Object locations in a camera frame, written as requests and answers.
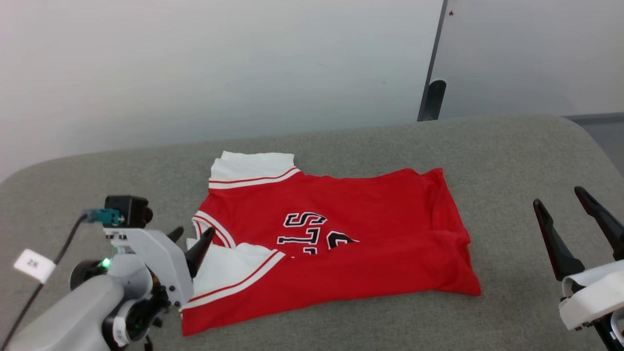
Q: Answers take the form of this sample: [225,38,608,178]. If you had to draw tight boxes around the left teal camera connector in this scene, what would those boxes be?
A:
[82,208,121,226]

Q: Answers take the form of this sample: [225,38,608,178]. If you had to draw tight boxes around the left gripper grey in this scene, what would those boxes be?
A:
[103,226,216,312]

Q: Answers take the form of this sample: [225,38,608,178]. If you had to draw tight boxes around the grey baseboard strip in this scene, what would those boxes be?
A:
[563,112,624,125]

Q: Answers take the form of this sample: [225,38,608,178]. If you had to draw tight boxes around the white cable label tag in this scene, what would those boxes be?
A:
[14,249,57,285]

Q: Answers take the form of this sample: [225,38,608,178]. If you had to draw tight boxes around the red basketball jersey white sleeves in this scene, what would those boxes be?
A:
[180,151,482,337]

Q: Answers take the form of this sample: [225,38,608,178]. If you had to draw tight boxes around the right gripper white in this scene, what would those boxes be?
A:
[532,186,624,332]

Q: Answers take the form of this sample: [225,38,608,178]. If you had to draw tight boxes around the grey metal door frame strip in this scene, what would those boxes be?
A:
[417,0,449,121]

